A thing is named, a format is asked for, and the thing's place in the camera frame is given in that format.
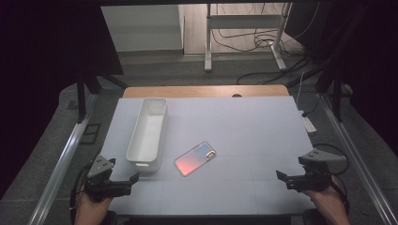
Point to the white oblong plastic bin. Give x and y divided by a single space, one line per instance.
147 134

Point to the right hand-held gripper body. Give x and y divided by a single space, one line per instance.
316 175

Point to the wooden table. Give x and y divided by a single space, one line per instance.
200 91

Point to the person's right hand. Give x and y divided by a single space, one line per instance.
328 206

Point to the black curtain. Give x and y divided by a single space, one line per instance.
369 62
40 78

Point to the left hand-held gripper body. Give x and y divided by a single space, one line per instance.
100 184

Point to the iridescent phone case blue inside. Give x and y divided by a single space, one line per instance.
194 158

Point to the white metal desk frame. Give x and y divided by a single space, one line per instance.
244 22

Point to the person's leg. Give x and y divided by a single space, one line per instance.
308 218
111 218

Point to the white power strip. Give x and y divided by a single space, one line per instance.
308 123

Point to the person's left leg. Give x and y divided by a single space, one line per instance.
111 218

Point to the black square floor frame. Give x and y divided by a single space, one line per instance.
90 133

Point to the person's left hand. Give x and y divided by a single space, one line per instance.
90 211

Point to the white table cover sheet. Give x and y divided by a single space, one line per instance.
244 125

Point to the white cabinet panel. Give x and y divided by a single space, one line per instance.
140 28

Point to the person's right leg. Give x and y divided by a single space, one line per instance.
308 218

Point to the aluminium frame rail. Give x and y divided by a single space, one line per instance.
62 162
356 156

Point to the black metal stand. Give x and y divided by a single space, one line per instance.
82 93
337 97

